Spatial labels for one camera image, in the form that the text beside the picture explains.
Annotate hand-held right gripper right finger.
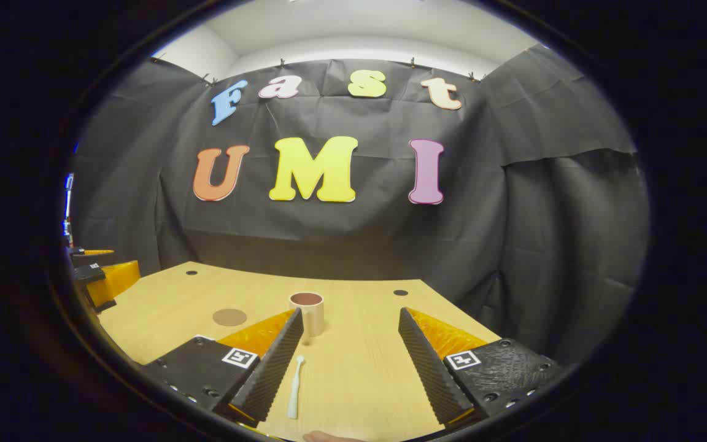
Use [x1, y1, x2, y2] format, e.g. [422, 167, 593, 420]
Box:
[398, 307, 566, 429]

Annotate round brown coaster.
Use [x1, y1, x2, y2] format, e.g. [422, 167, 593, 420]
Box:
[212, 308, 248, 327]

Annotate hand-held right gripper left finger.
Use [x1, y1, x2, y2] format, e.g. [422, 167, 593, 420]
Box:
[142, 308, 304, 428]

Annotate wooden desktop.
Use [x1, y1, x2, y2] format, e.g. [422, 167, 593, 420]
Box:
[97, 262, 503, 442]

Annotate black backdrop cloth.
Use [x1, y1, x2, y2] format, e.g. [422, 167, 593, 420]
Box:
[70, 44, 650, 369]

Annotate pale green toothbrush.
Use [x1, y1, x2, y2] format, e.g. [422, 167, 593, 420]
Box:
[287, 355, 305, 420]

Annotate beige cup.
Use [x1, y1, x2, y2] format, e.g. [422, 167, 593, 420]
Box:
[289, 292, 325, 338]

